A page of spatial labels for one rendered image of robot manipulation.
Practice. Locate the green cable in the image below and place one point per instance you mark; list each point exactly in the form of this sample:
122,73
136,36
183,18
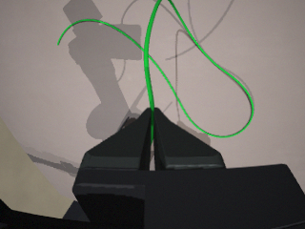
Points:
146,63

